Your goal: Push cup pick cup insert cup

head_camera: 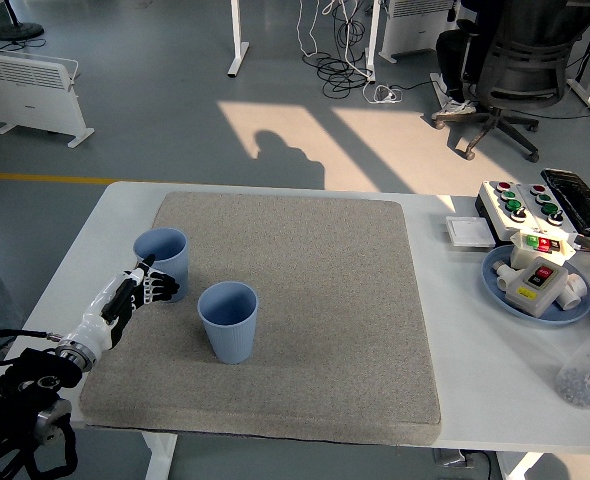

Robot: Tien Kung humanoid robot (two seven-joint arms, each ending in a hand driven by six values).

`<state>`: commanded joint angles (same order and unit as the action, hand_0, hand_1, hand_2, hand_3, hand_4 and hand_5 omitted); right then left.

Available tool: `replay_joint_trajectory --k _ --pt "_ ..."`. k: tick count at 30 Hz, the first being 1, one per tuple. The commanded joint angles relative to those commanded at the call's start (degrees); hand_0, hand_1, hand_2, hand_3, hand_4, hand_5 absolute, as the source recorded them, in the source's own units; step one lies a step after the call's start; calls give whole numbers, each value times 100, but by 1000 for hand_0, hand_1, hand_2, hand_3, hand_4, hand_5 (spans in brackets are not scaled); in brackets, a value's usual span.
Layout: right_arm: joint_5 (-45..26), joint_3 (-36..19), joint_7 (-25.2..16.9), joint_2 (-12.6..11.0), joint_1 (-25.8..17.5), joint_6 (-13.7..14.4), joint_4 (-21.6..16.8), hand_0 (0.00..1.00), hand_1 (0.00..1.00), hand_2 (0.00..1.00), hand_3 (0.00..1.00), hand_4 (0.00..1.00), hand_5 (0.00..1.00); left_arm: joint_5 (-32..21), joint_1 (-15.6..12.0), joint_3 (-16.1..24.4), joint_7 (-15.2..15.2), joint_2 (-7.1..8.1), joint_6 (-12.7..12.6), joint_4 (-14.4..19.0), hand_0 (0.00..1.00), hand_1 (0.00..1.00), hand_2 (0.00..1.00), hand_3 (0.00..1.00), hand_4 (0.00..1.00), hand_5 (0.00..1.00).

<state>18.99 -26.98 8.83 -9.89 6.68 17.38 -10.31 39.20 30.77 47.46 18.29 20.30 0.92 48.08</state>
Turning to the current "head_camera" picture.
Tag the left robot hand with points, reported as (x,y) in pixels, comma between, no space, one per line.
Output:
(100,315)

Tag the blue ribbed plastic cup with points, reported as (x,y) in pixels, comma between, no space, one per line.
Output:
(167,245)
(230,340)

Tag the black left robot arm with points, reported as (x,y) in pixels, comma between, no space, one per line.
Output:
(30,380)

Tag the white push-button control box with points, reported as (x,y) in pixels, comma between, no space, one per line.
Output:
(560,227)
(497,212)

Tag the white table leg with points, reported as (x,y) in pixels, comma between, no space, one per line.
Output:
(159,457)
(517,470)

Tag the grey-brown foam mat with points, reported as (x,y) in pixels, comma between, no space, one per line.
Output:
(300,300)

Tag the white panel heater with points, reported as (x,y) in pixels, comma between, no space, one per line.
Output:
(30,100)
(410,30)

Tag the black round stand base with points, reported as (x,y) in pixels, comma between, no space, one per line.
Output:
(17,31)

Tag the blue round plate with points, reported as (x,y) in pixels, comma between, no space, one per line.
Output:
(492,290)

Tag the white pipe fitting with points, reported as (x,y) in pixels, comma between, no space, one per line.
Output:
(575,292)
(502,275)

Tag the white box green red buttons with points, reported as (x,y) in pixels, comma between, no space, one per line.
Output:
(522,255)

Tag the person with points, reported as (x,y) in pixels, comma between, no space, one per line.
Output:
(450,55)

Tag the black mesh office chair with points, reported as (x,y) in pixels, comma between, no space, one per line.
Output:
(520,70)

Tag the clear bottle red cap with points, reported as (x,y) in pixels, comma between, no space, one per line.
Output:
(585,370)

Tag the black wrapped keyboard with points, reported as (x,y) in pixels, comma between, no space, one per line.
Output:
(580,200)

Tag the white square wall switch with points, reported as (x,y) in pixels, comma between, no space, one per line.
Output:
(469,231)

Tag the grey switch box red button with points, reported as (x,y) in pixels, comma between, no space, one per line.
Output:
(532,295)

